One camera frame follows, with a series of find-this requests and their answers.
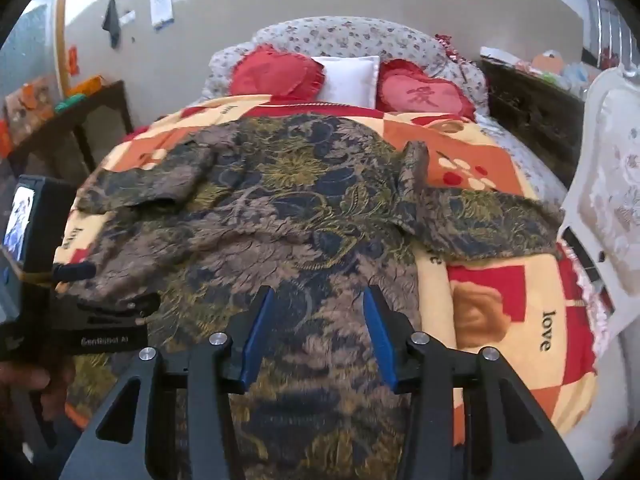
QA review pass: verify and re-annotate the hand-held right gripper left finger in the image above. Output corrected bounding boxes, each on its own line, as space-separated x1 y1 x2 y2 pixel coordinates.
59 285 276 480

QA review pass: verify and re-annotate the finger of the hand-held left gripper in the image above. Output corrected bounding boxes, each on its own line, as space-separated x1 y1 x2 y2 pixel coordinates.
75 291 162 322
52 261 97 284

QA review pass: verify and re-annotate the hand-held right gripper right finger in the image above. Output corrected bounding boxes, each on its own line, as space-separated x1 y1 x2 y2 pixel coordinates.
361 284 586 480

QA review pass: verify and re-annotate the floral brocade shirt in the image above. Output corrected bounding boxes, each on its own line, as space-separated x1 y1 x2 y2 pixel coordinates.
65 114 566 480

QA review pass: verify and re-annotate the person's left hand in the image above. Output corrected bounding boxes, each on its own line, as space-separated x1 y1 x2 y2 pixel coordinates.
0 359 77 423

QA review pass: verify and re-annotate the orange patterned box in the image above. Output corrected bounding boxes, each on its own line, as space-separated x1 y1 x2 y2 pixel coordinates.
2 75 63 146

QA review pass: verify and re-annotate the printed orange red blanket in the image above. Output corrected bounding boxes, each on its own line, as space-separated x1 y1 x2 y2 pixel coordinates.
52 94 601 441

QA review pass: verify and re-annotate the dark wooden side table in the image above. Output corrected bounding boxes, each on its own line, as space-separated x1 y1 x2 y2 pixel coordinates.
7 80 135 176

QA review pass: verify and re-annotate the orange bag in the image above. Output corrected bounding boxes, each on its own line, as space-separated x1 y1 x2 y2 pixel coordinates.
67 75 103 97

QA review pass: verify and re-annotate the metal grille door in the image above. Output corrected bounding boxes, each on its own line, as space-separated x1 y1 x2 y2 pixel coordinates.
0 0 63 111

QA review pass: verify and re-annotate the pink frilled cloth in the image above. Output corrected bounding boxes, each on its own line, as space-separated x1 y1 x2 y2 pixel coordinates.
555 240 618 341

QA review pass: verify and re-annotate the white floral bed sheet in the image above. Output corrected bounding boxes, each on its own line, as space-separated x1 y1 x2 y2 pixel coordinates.
472 112 568 201

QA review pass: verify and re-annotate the red heart pillow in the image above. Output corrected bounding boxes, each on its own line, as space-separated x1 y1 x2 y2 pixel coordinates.
229 44 327 103
376 59 476 120

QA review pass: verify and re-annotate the white pillow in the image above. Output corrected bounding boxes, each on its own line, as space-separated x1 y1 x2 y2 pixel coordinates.
312 55 382 109

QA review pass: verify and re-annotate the dark wooden cabinet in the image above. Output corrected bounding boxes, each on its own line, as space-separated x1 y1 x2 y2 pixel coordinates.
480 57 586 186

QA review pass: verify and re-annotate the red fringed cloth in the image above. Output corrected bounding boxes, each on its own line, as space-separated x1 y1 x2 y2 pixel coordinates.
434 34 469 62

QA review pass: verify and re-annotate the floral padded headboard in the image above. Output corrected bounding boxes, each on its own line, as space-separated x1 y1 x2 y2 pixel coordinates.
202 16 488 111

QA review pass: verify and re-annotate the barred window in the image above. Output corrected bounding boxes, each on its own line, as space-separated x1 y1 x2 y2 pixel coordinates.
582 0 640 68

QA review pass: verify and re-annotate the wooden door frame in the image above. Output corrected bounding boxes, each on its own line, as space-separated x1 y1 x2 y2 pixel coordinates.
54 0 71 96

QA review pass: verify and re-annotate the dark cloth on wall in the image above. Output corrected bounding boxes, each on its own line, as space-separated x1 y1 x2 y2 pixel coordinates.
102 0 122 50

